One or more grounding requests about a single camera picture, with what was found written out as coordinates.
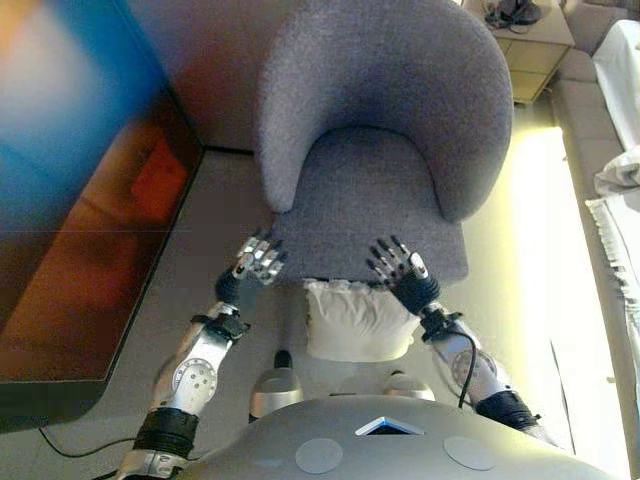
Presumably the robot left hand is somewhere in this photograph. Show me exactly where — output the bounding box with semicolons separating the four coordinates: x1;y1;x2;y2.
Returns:
214;227;290;307

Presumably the white fringed throw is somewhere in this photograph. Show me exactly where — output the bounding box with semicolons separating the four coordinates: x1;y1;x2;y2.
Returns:
584;194;640;324

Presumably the grey fabric armchair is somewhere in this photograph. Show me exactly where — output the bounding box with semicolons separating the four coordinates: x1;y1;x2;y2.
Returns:
254;0;515;292

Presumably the black floor cable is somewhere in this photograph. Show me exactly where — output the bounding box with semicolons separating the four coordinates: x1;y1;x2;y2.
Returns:
37;427;139;460

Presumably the beige sofa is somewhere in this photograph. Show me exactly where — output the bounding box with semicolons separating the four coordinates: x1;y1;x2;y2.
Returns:
549;0;640;480

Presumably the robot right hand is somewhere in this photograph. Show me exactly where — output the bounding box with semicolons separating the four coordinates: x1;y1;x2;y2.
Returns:
366;234;442;317

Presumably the crumpled white cloth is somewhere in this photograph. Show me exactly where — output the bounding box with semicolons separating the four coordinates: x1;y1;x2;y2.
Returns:
593;149;640;200

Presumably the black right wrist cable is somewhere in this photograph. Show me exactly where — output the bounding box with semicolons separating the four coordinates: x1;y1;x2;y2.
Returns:
439;329;480;410

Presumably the robot left leg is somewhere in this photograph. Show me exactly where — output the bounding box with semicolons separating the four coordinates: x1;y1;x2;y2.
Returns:
248;349;305;425

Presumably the grey robot torso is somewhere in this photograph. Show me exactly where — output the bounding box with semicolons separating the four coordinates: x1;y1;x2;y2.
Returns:
174;394;621;480

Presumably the white sheet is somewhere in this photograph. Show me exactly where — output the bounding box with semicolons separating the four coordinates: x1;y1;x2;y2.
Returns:
592;19;640;152

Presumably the beige side table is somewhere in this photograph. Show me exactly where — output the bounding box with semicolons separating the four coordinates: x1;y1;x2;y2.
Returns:
472;0;576;106

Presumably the white fringed cushion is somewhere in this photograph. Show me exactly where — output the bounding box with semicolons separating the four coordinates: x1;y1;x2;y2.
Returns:
302;277;420;364

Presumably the large glossy flat screen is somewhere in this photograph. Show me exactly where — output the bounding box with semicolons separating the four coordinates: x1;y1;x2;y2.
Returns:
0;0;206;435

